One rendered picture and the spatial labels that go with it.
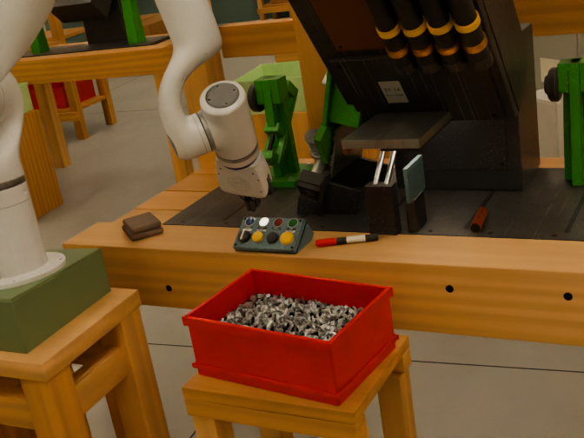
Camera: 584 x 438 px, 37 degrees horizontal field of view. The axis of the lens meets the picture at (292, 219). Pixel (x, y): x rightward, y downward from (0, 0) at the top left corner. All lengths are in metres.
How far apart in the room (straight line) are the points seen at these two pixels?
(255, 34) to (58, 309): 1.04
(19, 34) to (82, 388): 0.70
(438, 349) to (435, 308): 1.49
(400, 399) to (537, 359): 1.50
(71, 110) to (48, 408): 5.72
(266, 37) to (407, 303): 1.02
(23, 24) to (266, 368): 0.76
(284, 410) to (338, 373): 0.13
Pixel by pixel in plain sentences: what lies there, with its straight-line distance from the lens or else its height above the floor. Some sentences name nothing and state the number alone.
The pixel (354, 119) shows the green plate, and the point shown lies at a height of 1.12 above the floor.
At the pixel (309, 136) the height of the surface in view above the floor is 1.09.
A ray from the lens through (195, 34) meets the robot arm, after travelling 1.56.
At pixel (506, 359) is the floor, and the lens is 3.11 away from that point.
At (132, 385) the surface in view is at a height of 0.65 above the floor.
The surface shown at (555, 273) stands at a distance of 1.61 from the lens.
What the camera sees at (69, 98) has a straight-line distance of 7.34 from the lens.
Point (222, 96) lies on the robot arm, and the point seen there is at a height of 1.28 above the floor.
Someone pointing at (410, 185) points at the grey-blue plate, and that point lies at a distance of 1.79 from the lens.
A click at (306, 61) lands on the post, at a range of 2.32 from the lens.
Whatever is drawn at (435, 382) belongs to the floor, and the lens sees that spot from 3.00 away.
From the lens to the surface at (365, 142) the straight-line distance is 1.68.
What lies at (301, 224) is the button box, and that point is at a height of 0.95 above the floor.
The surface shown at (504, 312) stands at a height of 0.81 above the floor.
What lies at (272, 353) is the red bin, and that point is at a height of 0.88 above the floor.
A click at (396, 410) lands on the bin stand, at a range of 1.66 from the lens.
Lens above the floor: 1.58
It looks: 20 degrees down
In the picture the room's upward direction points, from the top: 9 degrees counter-clockwise
